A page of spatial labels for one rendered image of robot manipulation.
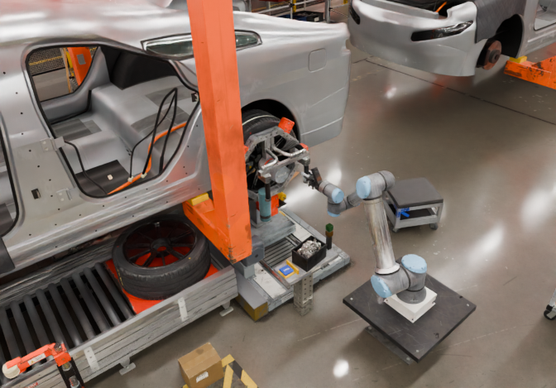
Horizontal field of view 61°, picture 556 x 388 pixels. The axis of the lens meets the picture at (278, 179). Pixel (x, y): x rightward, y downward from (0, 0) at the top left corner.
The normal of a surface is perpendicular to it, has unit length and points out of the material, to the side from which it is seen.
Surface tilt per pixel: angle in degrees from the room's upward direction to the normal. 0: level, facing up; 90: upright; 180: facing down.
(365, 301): 0
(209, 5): 90
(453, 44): 89
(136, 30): 37
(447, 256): 0
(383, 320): 0
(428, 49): 89
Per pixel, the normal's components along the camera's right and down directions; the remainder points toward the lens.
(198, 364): -0.03, -0.83
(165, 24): 0.36, -0.47
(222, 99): 0.60, 0.44
